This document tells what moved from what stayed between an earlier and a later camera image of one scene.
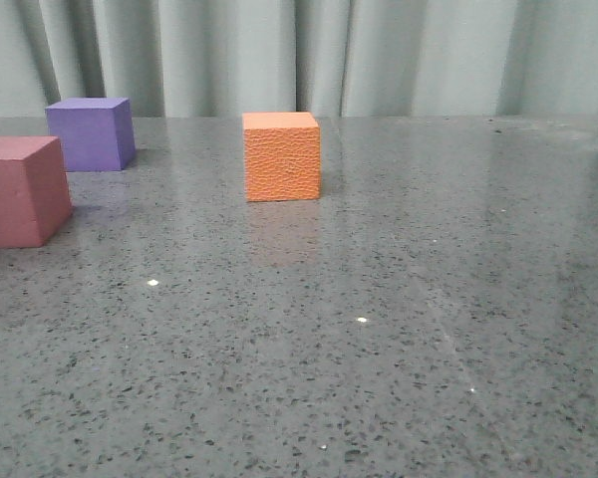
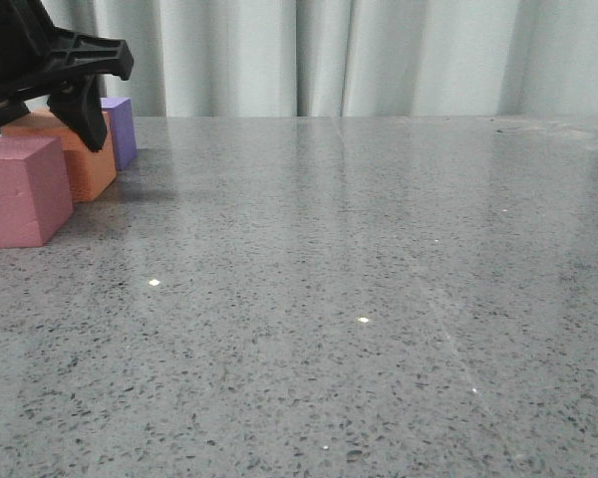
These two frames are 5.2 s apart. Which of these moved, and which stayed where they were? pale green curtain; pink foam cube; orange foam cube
Moved: orange foam cube
Stayed: pink foam cube; pale green curtain
